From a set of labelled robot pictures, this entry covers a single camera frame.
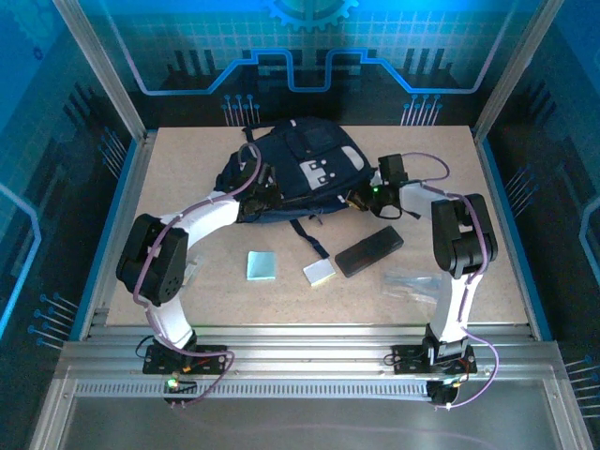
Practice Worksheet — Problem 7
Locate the black pencil case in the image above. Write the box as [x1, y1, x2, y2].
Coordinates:
[334, 225, 405, 278]

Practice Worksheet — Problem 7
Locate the navy blue backpack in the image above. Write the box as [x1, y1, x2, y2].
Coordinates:
[214, 116, 379, 259]

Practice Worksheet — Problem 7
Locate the light blue sticky note pad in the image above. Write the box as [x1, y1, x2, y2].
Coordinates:
[247, 250, 278, 282]

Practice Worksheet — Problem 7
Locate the clear plastic pen pouch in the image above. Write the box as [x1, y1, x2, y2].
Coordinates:
[382, 269, 444, 306]

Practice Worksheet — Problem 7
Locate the small clear plastic packet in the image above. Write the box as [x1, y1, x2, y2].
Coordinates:
[183, 255, 206, 285]

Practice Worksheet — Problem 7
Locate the small black controller board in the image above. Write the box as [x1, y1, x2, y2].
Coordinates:
[163, 378, 199, 396]
[428, 379, 465, 407]

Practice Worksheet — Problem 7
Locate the steel tray panel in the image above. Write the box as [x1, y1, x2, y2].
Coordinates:
[27, 374, 594, 450]

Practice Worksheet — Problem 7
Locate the aluminium table side rail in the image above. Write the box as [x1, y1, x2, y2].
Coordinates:
[77, 130, 158, 341]
[472, 126, 554, 341]

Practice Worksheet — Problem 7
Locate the aluminium frame cross rail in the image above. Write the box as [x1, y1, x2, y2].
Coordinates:
[55, 322, 563, 382]

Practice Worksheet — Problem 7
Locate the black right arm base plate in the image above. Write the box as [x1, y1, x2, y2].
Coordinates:
[392, 344, 478, 375]

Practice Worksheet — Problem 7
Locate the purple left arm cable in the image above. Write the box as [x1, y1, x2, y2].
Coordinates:
[133, 142, 263, 412]

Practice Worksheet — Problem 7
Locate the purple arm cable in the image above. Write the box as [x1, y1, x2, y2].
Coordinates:
[401, 152, 501, 412]
[133, 142, 263, 412]

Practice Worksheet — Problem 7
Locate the aluminium frame post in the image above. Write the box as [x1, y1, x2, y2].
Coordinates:
[472, 0, 563, 142]
[51, 0, 147, 142]

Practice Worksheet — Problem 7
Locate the slotted grey cable duct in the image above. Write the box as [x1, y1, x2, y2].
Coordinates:
[74, 380, 435, 400]

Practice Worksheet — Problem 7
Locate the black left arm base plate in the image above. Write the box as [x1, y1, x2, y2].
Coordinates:
[142, 345, 230, 375]

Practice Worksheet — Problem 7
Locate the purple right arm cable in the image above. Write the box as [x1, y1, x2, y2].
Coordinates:
[401, 152, 501, 412]

